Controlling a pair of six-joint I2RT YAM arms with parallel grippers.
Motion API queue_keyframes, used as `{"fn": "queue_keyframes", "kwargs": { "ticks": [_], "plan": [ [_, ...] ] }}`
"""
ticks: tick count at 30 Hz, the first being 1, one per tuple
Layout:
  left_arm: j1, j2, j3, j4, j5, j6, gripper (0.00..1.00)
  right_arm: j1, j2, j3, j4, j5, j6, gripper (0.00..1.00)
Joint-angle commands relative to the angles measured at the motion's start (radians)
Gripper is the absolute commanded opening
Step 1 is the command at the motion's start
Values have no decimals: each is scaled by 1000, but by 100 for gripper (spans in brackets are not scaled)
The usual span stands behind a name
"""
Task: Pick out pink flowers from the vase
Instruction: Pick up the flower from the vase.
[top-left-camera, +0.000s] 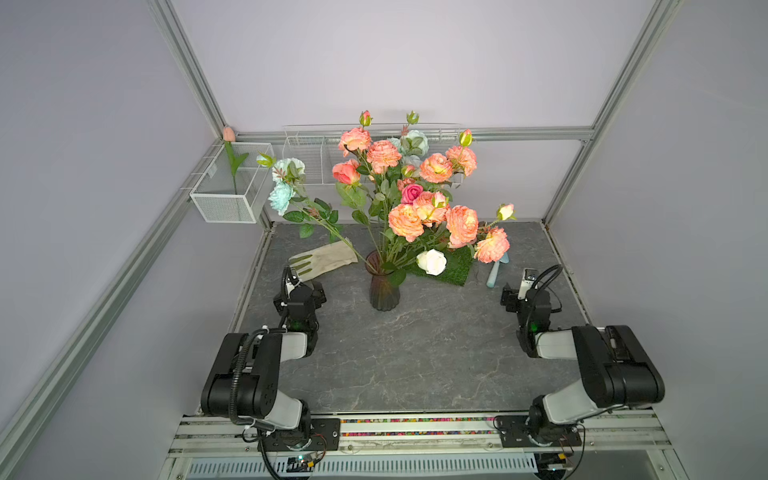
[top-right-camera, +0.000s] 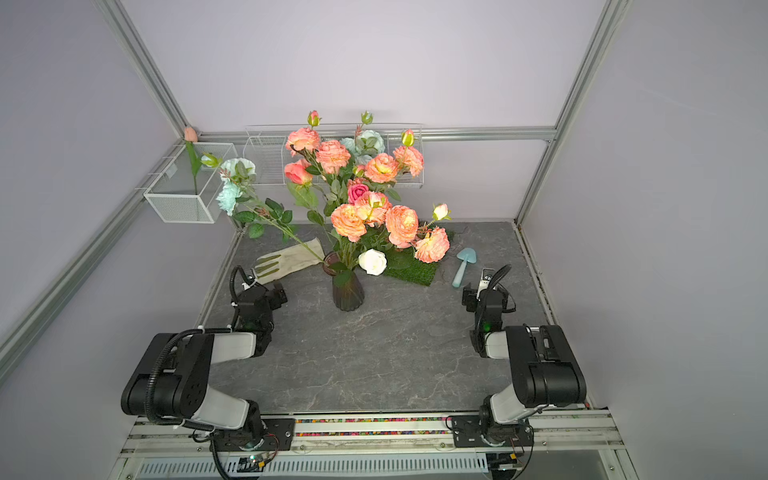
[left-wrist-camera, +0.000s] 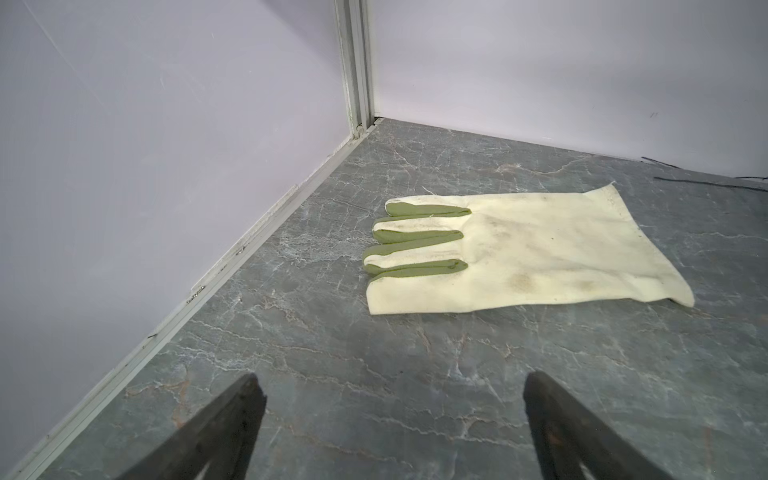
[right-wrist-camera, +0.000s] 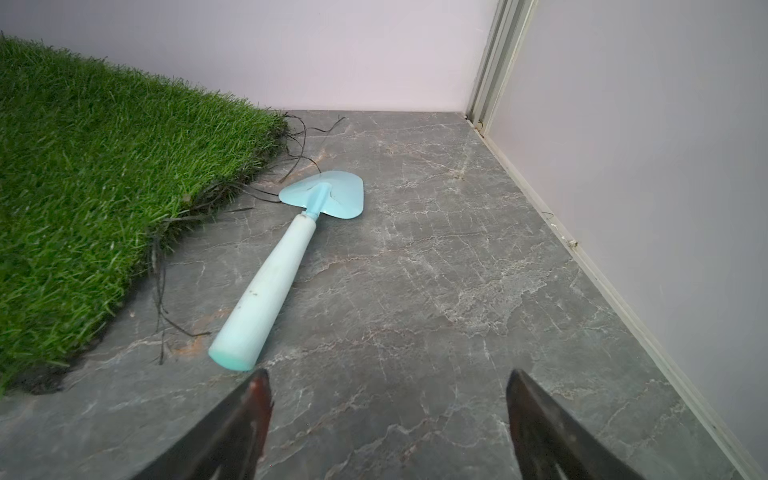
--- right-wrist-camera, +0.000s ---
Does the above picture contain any green artificial grass mat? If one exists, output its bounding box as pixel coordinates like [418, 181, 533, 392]
[1, 36, 287, 389]

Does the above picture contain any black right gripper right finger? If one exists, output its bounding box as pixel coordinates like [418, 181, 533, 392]
[506, 369, 641, 479]

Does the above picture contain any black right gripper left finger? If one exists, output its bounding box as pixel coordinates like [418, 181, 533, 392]
[134, 369, 273, 479]

